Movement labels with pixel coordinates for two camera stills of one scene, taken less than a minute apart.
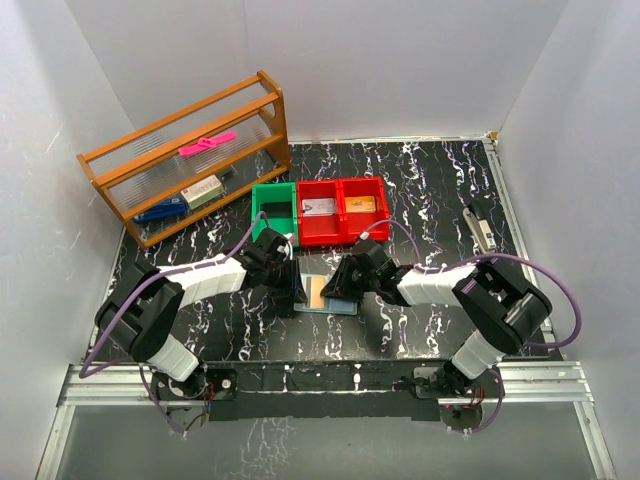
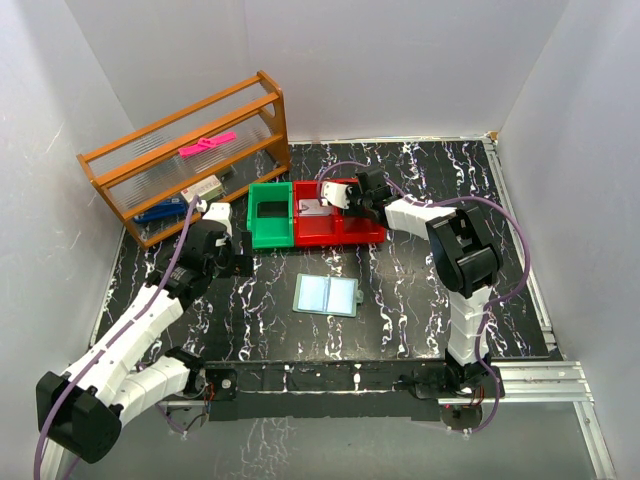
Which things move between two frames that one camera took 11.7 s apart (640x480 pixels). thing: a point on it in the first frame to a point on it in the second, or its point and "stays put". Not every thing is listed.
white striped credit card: [318, 207] stays put
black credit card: [277, 209] stays put
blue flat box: [174, 206] stays put
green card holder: [312, 284] stays put
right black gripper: [339, 285] to [352, 191]
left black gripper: [292, 292] to [239, 265]
